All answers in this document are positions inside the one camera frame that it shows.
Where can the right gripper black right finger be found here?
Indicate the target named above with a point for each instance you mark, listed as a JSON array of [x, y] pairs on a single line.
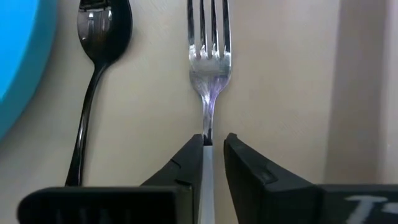
[[270, 202]]

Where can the shiny dark metal spoon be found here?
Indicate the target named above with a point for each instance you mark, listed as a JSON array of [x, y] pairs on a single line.
[[104, 37]]

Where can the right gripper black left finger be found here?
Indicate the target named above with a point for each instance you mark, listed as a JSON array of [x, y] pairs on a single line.
[[155, 205]]

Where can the silver metal fork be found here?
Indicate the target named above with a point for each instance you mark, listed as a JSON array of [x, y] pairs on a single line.
[[210, 71]]

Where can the blue plate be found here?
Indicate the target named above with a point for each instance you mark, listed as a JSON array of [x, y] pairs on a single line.
[[15, 46]]

